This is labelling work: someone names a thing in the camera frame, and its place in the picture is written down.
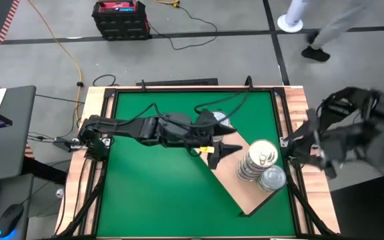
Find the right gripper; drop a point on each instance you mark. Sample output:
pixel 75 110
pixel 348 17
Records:
pixel 345 141

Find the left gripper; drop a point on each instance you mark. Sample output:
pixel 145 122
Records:
pixel 202 138

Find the blue albacore tuna can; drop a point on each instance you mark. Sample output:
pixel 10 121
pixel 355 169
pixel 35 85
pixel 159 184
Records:
pixel 223 117

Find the silver-lid seafood can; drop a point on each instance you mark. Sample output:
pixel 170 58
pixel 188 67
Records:
pixel 272 177
pixel 262 188

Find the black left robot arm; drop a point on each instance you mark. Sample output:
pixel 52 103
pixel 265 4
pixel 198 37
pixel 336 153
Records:
pixel 128 126

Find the yellow tag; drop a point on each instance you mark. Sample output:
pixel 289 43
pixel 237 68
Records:
pixel 207 149

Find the black perforated panel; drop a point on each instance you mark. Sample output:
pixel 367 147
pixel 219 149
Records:
pixel 178 82

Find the green table mat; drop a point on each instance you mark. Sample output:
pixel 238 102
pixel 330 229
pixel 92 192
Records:
pixel 178 200

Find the plain black floor mat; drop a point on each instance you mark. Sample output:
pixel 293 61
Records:
pixel 362 216

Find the person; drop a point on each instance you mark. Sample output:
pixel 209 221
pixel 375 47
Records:
pixel 338 23

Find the white round stand base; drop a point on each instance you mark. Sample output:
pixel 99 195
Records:
pixel 290 25

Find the black crate with red top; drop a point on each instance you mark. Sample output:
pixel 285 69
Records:
pixel 122 26

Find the small silver knob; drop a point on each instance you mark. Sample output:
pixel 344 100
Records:
pixel 59 192

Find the black desk base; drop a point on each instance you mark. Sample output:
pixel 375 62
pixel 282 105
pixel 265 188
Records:
pixel 45 171

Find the grey desk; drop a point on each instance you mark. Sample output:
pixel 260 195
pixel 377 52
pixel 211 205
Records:
pixel 17 133

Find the grey keyboard tray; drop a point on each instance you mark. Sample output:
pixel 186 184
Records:
pixel 12 193

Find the black computer mouse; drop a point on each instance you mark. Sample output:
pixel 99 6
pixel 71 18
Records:
pixel 8 220

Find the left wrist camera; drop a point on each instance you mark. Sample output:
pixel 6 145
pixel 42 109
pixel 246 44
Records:
pixel 208 119

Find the white arm base bracket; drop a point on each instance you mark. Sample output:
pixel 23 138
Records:
pixel 283 141
pixel 107 142

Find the black clamp bracket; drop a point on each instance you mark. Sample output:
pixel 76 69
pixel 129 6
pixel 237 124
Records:
pixel 248 81
pixel 143 85

